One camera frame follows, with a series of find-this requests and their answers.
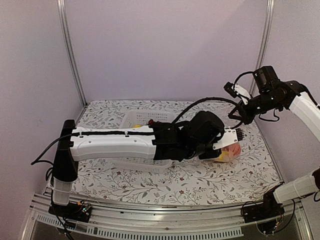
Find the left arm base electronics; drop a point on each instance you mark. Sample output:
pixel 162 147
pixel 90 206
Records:
pixel 79 211

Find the clear zip top bag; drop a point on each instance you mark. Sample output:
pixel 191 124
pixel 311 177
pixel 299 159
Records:
pixel 227 152

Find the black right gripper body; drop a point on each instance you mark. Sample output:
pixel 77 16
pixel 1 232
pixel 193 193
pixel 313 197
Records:
pixel 267 103

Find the left aluminium frame post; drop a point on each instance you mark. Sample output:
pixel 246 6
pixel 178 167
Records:
pixel 61 6

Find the white plastic mesh basket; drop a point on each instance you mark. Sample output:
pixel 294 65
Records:
pixel 142 118

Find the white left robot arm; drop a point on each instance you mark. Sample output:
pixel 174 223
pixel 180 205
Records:
pixel 77 144

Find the aluminium frame post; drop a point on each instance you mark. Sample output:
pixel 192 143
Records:
pixel 269 12
pixel 61 6

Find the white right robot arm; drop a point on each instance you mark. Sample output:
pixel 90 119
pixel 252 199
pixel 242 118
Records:
pixel 307 110

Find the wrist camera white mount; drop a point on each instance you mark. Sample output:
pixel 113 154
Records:
pixel 230 136
pixel 235 90

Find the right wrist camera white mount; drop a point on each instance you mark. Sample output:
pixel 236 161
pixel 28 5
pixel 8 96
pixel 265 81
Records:
pixel 235 90

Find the red toy pepper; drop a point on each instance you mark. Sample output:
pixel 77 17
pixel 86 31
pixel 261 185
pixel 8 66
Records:
pixel 235 149

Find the aluminium front rail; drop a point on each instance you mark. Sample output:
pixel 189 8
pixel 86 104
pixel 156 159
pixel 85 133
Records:
pixel 113 220

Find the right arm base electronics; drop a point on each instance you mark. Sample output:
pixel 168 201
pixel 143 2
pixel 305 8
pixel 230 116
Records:
pixel 269 208

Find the right aluminium frame post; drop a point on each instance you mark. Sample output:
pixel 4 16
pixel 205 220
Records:
pixel 269 12

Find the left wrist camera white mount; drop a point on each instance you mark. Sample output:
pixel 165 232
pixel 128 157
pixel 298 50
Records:
pixel 230 136

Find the floral patterned table mat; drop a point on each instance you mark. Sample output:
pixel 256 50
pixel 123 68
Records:
pixel 190 182

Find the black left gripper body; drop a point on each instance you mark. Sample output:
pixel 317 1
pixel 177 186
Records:
pixel 201 150

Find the yellow toy banana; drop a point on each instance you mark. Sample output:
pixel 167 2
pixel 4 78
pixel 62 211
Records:
pixel 223 158

